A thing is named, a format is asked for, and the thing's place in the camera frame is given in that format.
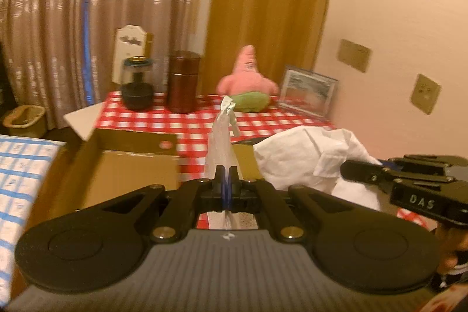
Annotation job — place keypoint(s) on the brown curtain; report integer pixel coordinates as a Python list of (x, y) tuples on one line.
[(263, 5)]

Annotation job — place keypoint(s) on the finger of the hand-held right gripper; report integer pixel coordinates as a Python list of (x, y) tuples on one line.
[(362, 171)]

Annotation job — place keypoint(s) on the white sock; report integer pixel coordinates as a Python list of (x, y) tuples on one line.
[(219, 144)]

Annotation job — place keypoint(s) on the beige wall switch plate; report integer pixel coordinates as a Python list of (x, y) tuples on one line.
[(354, 55)]

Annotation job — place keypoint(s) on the white shirt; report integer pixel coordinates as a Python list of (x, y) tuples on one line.
[(292, 155)]

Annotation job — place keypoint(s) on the blue checked bedding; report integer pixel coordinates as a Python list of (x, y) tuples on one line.
[(18, 187)]

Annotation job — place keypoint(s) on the beige wall socket plate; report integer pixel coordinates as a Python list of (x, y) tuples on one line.
[(425, 94)]

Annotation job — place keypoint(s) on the person's right hand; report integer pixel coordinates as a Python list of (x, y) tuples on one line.
[(451, 250)]

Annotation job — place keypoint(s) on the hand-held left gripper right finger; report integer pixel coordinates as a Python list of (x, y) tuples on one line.
[(232, 187)]

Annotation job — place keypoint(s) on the white wooden plaque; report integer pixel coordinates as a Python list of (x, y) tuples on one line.
[(126, 41)]

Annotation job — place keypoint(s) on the red checkered tablecloth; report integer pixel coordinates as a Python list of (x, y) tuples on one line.
[(190, 122)]

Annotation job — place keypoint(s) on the woven waste basket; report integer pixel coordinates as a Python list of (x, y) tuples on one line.
[(22, 125)]

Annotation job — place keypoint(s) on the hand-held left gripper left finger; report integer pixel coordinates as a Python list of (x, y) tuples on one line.
[(221, 187)]

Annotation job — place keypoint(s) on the sheer patterned curtain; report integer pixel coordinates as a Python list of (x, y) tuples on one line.
[(47, 23)]

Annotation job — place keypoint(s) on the pink starfish plush toy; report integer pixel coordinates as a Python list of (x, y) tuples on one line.
[(246, 78)]

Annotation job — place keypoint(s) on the brown cylindrical canister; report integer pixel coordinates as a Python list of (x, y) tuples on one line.
[(182, 85)]

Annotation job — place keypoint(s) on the cardboard box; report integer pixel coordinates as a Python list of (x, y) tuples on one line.
[(120, 173)]

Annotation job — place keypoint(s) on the silver picture frame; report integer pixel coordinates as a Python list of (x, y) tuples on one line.
[(307, 91)]

